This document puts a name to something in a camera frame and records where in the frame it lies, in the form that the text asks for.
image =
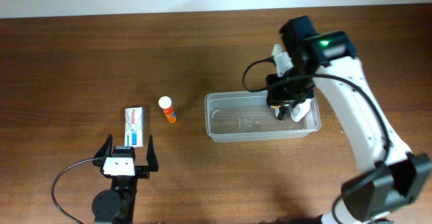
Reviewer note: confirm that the white plastic bottle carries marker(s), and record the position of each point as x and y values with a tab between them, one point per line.
300	110

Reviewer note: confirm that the clear plastic container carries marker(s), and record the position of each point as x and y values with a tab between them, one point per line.
244	116

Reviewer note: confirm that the dark bottle white cap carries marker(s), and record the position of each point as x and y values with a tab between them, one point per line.
282	112

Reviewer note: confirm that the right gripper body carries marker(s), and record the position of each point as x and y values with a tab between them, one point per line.
295	92

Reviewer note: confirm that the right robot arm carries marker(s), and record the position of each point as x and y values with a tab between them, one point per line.
391	176

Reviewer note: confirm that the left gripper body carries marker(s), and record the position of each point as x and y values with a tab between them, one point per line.
142	172

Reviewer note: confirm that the orange tube white cap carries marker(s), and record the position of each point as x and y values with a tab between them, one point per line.
165	103

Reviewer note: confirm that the white Panadol box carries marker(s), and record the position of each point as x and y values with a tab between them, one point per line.
134	127

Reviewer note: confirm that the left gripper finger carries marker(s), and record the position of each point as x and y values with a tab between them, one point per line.
105	150
151	158

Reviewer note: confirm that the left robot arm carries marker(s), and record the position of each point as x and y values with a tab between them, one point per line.
116	205

